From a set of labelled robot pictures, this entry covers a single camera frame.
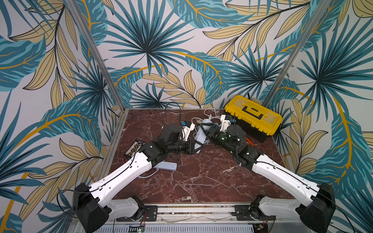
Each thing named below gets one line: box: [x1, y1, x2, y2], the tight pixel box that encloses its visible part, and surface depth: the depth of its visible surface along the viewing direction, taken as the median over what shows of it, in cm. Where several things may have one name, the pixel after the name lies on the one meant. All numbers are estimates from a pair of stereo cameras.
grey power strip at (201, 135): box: [194, 118, 213, 153], surface depth 68 cm
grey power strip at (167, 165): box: [153, 161, 178, 171], surface depth 88 cm
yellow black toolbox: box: [224, 95, 283, 144], surface depth 97 cm
